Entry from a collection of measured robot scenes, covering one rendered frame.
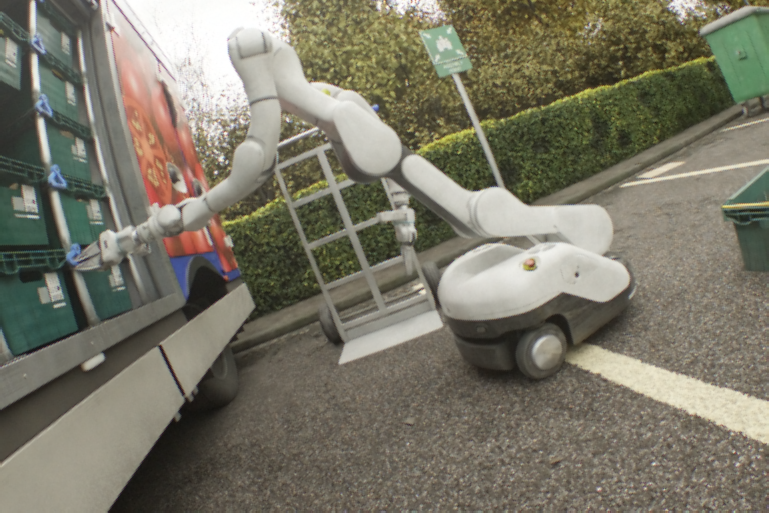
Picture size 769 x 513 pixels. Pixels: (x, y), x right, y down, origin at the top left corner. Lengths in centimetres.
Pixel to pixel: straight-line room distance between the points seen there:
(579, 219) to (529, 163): 315
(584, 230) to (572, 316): 35
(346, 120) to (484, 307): 66
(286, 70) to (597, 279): 112
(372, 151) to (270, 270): 280
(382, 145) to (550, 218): 59
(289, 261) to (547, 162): 296
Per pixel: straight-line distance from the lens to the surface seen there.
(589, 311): 126
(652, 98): 640
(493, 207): 123
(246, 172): 101
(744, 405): 99
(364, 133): 114
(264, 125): 100
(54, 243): 151
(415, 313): 232
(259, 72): 103
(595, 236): 147
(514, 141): 458
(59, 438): 88
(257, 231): 384
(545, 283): 114
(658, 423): 99
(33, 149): 162
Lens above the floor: 65
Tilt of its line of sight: 2 degrees down
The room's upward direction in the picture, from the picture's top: 22 degrees counter-clockwise
